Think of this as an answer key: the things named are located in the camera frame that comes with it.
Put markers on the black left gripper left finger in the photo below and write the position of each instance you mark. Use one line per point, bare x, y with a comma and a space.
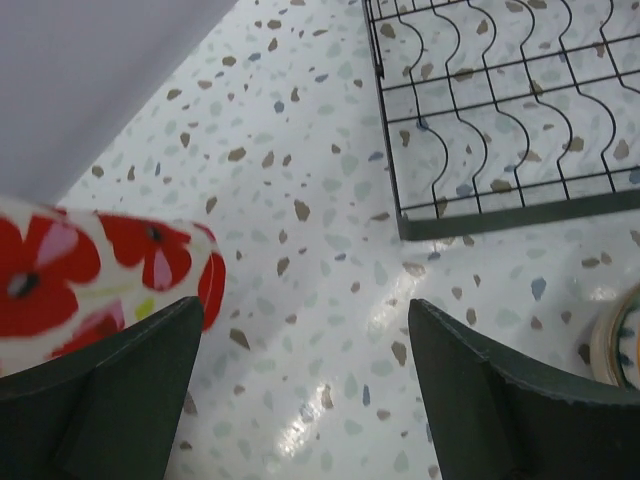
107, 411

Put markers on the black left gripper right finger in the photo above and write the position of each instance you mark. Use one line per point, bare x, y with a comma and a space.
495, 413

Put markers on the striped cream bowl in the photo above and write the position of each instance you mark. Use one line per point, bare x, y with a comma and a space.
614, 344

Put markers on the red poppy print cloth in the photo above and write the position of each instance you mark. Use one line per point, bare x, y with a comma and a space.
70, 278

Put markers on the black wire dish rack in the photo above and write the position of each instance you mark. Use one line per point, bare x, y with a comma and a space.
504, 114

